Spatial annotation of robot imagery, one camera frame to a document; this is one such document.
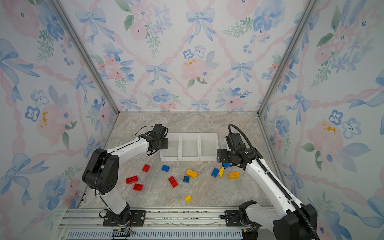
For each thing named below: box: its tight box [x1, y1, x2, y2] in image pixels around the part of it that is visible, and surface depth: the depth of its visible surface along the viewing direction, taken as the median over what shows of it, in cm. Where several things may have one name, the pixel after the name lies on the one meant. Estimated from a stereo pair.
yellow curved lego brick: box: [218, 166, 225, 179], surface depth 89 cm
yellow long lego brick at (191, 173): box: [186, 169, 199, 179], surface depth 90 cm
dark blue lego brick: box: [183, 176, 190, 183], surface depth 87 cm
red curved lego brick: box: [168, 176, 179, 188], surface depth 86 cm
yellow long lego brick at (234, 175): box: [229, 171, 241, 179], surface depth 90 cm
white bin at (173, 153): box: [160, 133, 181, 162], surface depth 93 cm
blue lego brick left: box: [161, 164, 170, 172], surface depth 94 cm
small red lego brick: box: [142, 164, 151, 173], surface depth 93 cm
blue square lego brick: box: [211, 167, 219, 178], surface depth 90 cm
